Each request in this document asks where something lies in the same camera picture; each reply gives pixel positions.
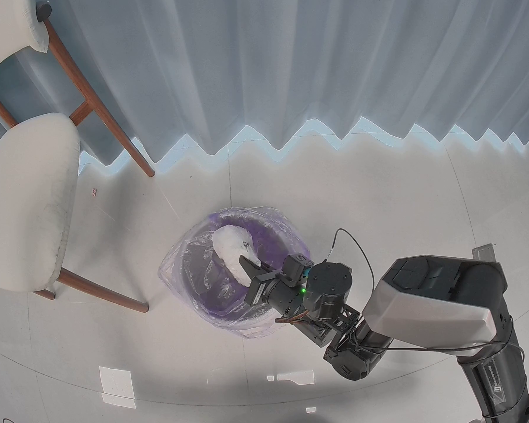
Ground white cushioned wooden chair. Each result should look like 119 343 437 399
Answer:
0 0 156 313

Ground white paper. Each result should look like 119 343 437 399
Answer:
212 228 263 287

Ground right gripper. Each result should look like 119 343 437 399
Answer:
239 256 307 315

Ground pale blue curtain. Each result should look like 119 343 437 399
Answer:
0 0 529 168

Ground purple plastic bag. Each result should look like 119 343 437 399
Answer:
158 207 311 339

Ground black cable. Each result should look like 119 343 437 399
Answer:
330 229 375 292

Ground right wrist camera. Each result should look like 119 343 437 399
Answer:
282 254 314 283

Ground white trash bin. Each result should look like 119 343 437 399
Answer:
176 219 302 331

